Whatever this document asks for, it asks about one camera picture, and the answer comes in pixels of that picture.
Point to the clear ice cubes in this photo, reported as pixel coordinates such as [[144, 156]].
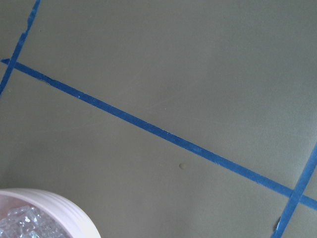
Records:
[[30, 222]]

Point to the short blue tape strip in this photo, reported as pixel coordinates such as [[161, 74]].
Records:
[[18, 48]]

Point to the crossing blue tape strip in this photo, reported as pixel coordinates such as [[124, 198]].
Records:
[[296, 195]]

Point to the long blue tape strip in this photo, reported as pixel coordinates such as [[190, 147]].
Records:
[[174, 139]]

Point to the pink bowl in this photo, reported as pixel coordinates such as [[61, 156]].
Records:
[[70, 216]]

